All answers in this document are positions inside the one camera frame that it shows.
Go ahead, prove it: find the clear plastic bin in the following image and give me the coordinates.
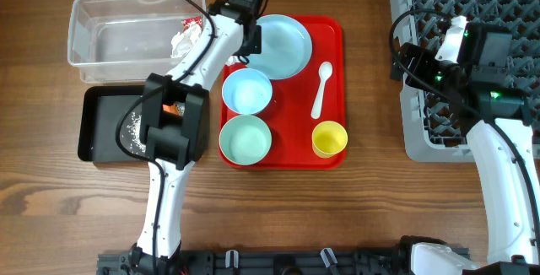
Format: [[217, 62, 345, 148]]
[[67, 0, 206, 84]]

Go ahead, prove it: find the yellow cup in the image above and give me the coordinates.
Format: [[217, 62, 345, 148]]
[[311, 121, 348, 159]]

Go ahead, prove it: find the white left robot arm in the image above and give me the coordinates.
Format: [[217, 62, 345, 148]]
[[128, 0, 268, 274]]

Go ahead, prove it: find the mint green bowl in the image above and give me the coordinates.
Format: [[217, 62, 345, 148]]
[[219, 115, 273, 165]]

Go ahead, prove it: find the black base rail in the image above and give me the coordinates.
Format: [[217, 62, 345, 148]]
[[95, 247, 472, 275]]

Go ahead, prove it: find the white rice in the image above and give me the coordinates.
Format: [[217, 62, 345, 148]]
[[121, 103, 185, 155]]

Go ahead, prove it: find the white tissue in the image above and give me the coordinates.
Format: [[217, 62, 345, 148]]
[[170, 23, 202, 58]]

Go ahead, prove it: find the grey dishwasher rack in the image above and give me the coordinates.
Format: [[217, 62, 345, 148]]
[[390, 0, 539, 163]]

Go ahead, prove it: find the white plastic spoon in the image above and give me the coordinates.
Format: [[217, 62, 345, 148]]
[[310, 62, 333, 119]]

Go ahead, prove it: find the red snack wrapper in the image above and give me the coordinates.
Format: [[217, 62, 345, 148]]
[[182, 17, 203, 30]]

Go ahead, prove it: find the light blue plate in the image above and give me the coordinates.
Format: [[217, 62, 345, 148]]
[[247, 14, 313, 80]]

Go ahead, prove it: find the red serving tray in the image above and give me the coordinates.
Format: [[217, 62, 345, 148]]
[[219, 16, 346, 170]]

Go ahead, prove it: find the orange carrot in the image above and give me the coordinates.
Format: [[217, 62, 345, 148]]
[[162, 104, 180, 116]]

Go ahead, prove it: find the light blue bowl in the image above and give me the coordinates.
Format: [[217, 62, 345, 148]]
[[221, 68, 273, 115]]

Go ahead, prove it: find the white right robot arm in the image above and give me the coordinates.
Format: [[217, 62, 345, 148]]
[[390, 10, 539, 274]]

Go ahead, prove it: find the black tray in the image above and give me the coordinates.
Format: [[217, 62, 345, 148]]
[[77, 84, 200, 164]]

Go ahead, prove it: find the clear plastic wrap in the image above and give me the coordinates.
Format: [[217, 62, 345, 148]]
[[225, 56, 240, 66]]

